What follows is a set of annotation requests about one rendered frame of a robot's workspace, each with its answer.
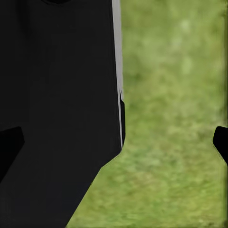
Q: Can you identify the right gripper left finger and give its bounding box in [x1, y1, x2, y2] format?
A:
[0, 126, 25, 184]

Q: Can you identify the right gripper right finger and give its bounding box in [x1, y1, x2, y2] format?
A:
[213, 126, 228, 164]

